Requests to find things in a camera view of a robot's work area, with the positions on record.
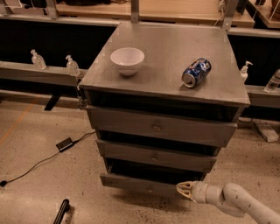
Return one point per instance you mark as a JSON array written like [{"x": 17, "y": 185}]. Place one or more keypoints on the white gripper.
[{"x": 200, "y": 192}]

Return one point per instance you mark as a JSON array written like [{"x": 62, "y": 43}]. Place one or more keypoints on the grey drawer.
[
  {"x": 146, "y": 178},
  {"x": 176, "y": 128},
  {"x": 155, "y": 156}
]

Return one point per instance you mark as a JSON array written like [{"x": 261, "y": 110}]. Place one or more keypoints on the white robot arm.
[{"x": 231, "y": 199}]

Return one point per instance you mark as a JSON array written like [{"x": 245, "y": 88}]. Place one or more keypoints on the grey wooden drawer cabinet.
[{"x": 157, "y": 87}]

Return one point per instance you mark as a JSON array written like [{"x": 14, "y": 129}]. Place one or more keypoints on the grey block on floor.
[{"x": 267, "y": 132}]

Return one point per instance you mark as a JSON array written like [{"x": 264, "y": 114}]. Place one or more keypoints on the crushed blue soda can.
[{"x": 196, "y": 73}]

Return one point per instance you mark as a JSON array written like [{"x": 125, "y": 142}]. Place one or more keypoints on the white pump bottle right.
[{"x": 244, "y": 70}]

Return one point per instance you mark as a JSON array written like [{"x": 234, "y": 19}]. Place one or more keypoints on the black power adapter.
[{"x": 65, "y": 144}]

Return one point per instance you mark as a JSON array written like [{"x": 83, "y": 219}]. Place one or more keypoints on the clear plastic water bottle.
[{"x": 274, "y": 82}]

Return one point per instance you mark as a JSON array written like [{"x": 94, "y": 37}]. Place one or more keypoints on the white ceramic bowl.
[{"x": 127, "y": 60}]

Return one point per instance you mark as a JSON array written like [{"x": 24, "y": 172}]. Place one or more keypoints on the clear pump bottle near cabinet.
[{"x": 72, "y": 66}]

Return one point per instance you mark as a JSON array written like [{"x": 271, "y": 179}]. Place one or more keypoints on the wooden workbench top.
[{"x": 199, "y": 12}]

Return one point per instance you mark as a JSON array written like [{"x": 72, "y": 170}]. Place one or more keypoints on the clear pump bottle far left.
[{"x": 37, "y": 60}]

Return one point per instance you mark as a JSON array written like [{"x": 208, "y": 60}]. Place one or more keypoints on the black cylindrical handle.
[{"x": 64, "y": 207}]

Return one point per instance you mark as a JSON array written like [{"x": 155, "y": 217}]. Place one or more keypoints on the grey metal shelf rail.
[{"x": 55, "y": 75}]

